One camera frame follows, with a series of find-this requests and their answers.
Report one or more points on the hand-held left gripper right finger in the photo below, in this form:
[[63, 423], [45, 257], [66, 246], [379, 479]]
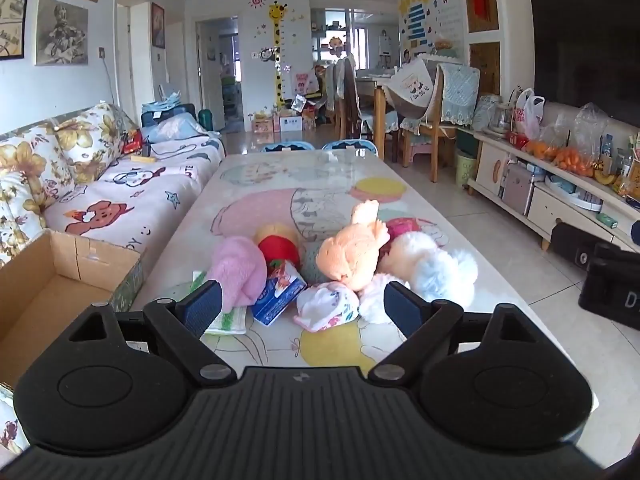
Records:
[[400, 307]]

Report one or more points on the cardboard boxes on floor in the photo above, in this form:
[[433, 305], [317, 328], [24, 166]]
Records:
[[277, 122]]

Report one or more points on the bunch of bananas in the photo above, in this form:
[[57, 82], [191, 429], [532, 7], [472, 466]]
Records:
[[605, 177]]

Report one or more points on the blue tissue pack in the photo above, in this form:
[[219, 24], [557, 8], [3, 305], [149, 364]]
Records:
[[275, 302]]

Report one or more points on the monkey wall sticker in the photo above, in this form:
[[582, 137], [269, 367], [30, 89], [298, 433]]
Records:
[[262, 55]]

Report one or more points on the black framed wall picture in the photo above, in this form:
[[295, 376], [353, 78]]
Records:
[[11, 25]]

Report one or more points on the pink stool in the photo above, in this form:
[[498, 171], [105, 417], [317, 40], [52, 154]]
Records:
[[417, 152]]

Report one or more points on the small black device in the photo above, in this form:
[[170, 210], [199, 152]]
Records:
[[147, 150]]

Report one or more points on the cream television cabinet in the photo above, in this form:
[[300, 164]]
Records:
[[492, 170]]

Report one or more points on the colourful wall board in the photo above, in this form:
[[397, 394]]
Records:
[[430, 15]]

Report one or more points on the orange plush toy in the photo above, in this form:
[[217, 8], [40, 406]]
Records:
[[345, 255]]

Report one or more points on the white printed baby hat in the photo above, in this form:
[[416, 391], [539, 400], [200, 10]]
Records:
[[325, 307]]

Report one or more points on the brown cardboard box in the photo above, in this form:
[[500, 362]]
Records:
[[40, 300]]

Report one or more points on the teal knitted toy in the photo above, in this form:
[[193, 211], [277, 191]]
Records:
[[312, 265]]

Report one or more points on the wooden chair lace cover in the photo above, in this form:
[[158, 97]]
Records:
[[452, 95]]

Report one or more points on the white red plastic bag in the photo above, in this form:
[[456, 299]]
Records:
[[529, 115]]

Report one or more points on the wooden dining table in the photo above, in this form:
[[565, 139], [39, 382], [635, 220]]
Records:
[[377, 95]]

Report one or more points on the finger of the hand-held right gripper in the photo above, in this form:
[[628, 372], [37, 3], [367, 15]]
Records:
[[570, 245]]

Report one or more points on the hot pink plush toy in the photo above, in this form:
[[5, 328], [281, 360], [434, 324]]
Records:
[[402, 227]]

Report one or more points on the white plush toy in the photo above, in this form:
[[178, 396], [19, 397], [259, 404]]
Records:
[[400, 255]]

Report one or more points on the small green box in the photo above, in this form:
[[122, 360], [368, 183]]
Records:
[[607, 220]]

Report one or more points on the light blue folded quilt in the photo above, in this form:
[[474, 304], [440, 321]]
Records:
[[170, 127]]

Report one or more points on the pink cartoon blanket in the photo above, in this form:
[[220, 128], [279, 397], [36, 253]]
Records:
[[125, 200]]

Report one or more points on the blue plastic stool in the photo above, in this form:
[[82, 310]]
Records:
[[287, 147], [350, 146]]

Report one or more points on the sun wall sticker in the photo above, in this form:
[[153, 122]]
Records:
[[256, 0]]

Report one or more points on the light green waste bin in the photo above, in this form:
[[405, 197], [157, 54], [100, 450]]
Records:
[[465, 170]]

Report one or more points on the floral fabric sofa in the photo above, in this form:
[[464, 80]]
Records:
[[20, 195]]

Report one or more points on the yellow plush toy red hat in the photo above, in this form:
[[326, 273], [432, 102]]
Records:
[[277, 250]]

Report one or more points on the white printed tote bag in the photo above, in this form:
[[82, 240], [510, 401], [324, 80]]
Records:
[[412, 85]]

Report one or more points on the giraffe height chart sticker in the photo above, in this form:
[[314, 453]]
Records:
[[277, 60]]

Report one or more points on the floral cushion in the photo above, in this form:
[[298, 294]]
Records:
[[90, 140]]

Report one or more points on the cartoon printed table cover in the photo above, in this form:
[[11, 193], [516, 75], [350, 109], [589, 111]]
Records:
[[310, 195]]

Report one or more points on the green striped white cloth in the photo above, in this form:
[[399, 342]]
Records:
[[230, 322]]

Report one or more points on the flat yellow item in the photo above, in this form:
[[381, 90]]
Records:
[[142, 159]]

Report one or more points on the dark framed portrait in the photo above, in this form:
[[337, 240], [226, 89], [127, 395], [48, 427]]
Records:
[[158, 25]]

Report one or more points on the black television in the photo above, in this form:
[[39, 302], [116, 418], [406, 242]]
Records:
[[585, 45]]

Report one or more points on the clear plastic bag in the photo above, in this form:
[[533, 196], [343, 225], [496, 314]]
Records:
[[590, 125]]

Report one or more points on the dark storage box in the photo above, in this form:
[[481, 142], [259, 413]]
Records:
[[187, 112]]

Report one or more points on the folded blue clothes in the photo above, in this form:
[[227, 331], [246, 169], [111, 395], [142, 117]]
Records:
[[162, 102]]

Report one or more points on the chair with grey cover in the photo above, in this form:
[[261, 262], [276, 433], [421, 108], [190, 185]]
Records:
[[345, 90]]

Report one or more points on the red snack packet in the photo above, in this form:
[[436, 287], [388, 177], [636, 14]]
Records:
[[131, 141]]

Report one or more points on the sketch portrait wall picture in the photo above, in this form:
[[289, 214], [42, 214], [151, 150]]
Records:
[[61, 31]]

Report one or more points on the glass kettle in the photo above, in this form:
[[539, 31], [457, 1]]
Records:
[[500, 117]]

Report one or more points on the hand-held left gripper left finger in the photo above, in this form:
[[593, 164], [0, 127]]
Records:
[[202, 307]]

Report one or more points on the bag of oranges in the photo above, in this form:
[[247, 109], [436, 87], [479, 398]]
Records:
[[574, 160], [540, 150]]

